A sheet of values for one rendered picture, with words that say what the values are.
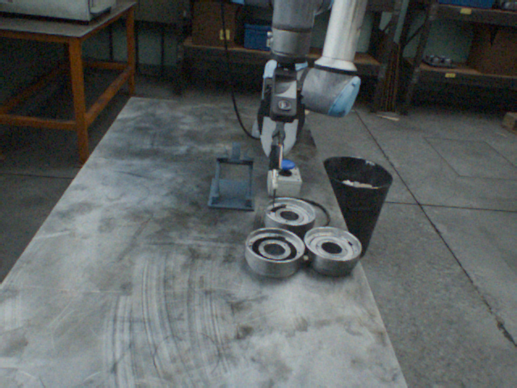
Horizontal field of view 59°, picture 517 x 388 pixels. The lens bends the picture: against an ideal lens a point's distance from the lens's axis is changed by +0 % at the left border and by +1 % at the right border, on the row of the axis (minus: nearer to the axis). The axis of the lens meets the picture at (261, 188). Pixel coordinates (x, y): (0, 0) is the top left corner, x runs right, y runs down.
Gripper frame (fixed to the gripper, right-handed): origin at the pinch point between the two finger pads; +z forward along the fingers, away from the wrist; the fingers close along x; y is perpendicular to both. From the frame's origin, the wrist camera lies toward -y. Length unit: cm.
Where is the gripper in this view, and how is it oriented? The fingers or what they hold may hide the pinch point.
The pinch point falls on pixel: (275, 153)
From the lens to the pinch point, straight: 94.9
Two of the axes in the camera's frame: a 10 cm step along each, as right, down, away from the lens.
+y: -0.3, -4.7, 8.8
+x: -9.9, -0.8, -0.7
